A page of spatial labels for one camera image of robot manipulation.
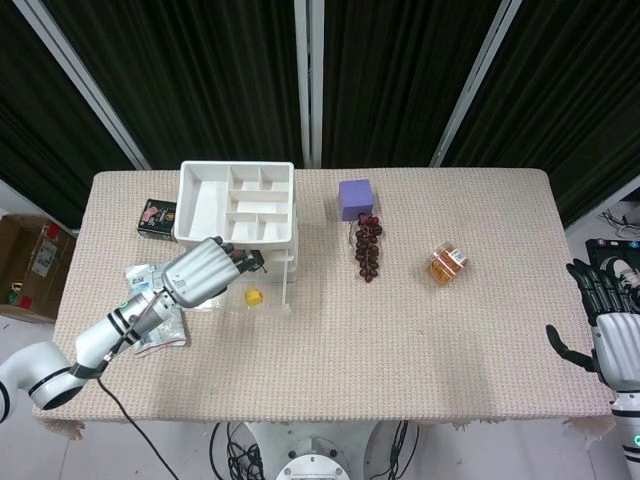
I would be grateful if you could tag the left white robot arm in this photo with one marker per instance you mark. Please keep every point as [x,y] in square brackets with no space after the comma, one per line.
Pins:
[95,340]

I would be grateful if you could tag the orange wrapped snack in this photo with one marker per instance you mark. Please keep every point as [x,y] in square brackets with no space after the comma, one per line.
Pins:
[446,265]

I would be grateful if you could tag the black snack box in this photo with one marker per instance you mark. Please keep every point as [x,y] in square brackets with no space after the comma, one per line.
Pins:
[156,220]

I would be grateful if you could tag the small yellow toy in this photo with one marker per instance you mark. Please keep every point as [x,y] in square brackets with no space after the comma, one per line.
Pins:
[253,297]

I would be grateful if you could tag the white frame post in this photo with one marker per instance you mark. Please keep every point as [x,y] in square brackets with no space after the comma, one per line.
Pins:
[85,85]
[309,85]
[480,85]

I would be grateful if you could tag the dark red grape bunch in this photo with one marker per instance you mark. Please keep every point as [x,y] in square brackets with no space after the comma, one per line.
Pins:
[367,250]

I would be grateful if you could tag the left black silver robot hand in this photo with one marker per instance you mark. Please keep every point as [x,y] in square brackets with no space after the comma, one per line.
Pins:
[200,272]

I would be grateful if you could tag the cardboard box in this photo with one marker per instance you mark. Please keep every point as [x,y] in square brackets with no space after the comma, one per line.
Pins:
[30,265]

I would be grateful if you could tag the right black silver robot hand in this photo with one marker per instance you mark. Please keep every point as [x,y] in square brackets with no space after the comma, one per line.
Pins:
[617,345]

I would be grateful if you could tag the black curtain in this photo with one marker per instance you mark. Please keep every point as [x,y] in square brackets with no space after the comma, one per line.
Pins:
[200,75]
[35,125]
[400,75]
[575,100]

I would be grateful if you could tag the beige woven tablecloth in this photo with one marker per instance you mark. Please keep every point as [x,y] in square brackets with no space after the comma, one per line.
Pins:
[350,360]

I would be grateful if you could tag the small black item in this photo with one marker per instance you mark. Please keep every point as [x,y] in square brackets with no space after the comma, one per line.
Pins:
[258,261]

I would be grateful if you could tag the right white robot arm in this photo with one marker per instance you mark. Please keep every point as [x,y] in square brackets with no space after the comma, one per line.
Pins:
[627,430]

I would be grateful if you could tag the white plastic drawer cabinet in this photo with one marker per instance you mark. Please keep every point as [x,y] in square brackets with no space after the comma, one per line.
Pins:
[205,210]

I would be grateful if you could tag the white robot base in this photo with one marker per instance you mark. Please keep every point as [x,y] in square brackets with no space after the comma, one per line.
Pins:
[312,452]

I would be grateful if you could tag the purple cube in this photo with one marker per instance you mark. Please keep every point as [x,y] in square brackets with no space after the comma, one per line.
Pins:
[356,200]

